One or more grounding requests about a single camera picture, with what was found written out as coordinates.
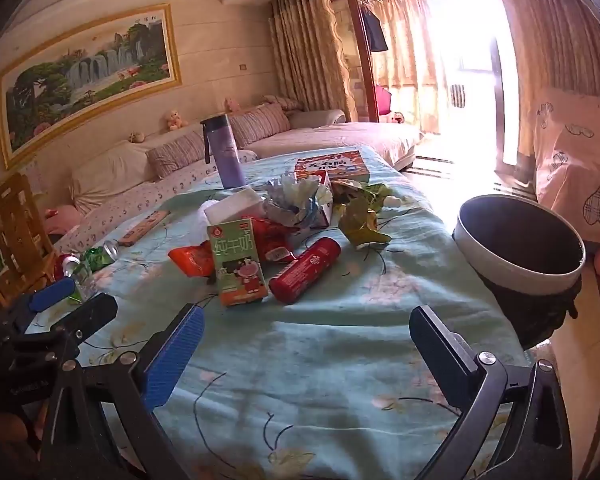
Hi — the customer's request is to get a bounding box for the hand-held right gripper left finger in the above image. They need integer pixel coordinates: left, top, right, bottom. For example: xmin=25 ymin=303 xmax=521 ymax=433
xmin=40 ymin=304 xmax=206 ymax=480

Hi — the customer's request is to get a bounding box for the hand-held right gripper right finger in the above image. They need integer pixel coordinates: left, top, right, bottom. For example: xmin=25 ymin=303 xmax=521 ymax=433
xmin=409 ymin=305 xmax=573 ymax=480

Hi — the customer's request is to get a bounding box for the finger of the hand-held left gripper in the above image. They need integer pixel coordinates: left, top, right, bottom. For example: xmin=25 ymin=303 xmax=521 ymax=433
xmin=50 ymin=294 xmax=118 ymax=348
xmin=10 ymin=276 xmax=77 ymax=331

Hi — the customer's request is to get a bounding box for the green milk carton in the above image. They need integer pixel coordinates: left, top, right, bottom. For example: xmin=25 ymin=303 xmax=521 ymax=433
xmin=207 ymin=218 xmax=270 ymax=308

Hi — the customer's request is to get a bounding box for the black white-rimmed trash bin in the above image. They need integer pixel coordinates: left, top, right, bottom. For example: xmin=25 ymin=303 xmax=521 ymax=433
xmin=452 ymin=194 xmax=587 ymax=350

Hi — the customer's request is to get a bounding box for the red cylindrical can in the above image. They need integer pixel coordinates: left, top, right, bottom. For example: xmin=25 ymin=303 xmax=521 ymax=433
xmin=268 ymin=237 xmax=342 ymax=303

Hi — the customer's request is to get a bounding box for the white foam block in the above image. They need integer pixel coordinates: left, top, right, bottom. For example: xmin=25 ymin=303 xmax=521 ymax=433
xmin=203 ymin=187 xmax=265 ymax=226

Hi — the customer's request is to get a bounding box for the red drink can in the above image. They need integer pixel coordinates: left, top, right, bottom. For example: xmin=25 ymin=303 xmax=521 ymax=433
xmin=54 ymin=254 xmax=81 ymax=281

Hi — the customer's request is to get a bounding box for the clear green plastic packet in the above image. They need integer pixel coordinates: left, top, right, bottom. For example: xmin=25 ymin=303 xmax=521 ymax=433
xmin=70 ymin=262 xmax=101 ymax=306

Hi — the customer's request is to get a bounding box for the green drink can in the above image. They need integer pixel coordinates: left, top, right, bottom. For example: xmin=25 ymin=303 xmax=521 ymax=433
xmin=82 ymin=240 xmax=121 ymax=273

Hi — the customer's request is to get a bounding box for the wooden chair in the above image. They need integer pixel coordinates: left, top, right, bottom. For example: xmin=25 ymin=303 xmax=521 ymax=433
xmin=0 ymin=172 xmax=56 ymax=311

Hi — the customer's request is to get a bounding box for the wooden ruler board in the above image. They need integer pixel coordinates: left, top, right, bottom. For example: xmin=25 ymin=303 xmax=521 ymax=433
xmin=117 ymin=209 xmax=172 ymax=247

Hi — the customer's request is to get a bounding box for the white cushion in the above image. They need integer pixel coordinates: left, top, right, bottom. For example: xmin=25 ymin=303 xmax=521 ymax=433
xmin=70 ymin=141 xmax=153 ymax=213

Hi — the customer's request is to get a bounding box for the olive green crumpled wrapper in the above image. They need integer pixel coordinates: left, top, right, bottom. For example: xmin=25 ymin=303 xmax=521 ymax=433
xmin=337 ymin=200 xmax=393 ymax=250

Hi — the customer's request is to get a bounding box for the red plastic wrapper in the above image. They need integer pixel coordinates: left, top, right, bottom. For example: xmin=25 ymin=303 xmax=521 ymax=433
xmin=251 ymin=217 xmax=299 ymax=263

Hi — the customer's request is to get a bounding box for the bright green wrapper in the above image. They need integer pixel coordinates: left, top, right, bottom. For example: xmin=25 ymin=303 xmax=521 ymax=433
xmin=364 ymin=182 xmax=394 ymax=211

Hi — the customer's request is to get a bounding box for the large striped pillow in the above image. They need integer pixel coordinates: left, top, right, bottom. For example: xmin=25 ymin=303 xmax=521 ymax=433
xmin=146 ymin=130 xmax=206 ymax=178
xmin=230 ymin=104 xmax=291 ymax=148

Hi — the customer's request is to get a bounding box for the white red carton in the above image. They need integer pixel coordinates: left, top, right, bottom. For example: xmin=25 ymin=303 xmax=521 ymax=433
xmin=292 ymin=170 xmax=335 ymax=231

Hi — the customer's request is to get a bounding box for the blue white crumpled wrapper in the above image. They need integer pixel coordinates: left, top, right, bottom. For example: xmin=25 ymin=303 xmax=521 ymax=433
xmin=262 ymin=172 xmax=331 ymax=226

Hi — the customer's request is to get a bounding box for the purple drinking bottle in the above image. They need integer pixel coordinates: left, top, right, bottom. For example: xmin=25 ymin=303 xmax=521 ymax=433
xmin=201 ymin=114 xmax=247 ymax=190

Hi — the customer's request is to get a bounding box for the colourful boxed book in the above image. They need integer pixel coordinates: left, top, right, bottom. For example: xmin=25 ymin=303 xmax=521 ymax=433
xmin=294 ymin=147 xmax=373 ymax=183

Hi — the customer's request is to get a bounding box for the framed landscape painting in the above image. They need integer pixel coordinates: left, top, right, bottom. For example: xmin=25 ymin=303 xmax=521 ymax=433
xmin=0 ymin=2 xmax=182 ymax=170

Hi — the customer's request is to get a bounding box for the pink heart-print cloth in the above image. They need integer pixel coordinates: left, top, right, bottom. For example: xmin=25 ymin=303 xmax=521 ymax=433
xmin=532 ymin=87 xmax=600 ymax=231

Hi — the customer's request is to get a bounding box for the pink sofa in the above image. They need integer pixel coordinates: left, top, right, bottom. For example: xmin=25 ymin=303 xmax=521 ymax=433
xmin=45 ymin=109 xmax=423 ymax=256

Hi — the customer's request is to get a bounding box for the small striped pillow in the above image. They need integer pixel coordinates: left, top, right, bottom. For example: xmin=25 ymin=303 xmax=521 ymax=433
xmin=262 ymin=95 xmax=303 ymax=112

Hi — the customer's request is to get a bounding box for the sheer balcony curtain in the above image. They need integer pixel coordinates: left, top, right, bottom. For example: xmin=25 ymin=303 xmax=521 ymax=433
xmin=355 ymin=0 xmax=451 ymax=136

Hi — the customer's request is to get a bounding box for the black hanging garment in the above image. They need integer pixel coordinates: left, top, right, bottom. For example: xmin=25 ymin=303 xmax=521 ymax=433
xmin=361 ymin=7 xmax=388 ymax=52

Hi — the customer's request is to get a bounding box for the beige patterned curtain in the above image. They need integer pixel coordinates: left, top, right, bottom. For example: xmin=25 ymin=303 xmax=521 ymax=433
xmin=269 ymin=0 xmax=353 ymax=121

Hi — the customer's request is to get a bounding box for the brown patterned curtain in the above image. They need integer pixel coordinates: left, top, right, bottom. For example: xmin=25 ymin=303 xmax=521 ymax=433
xmin=490 ymin=0 xmax=600 ymax=181

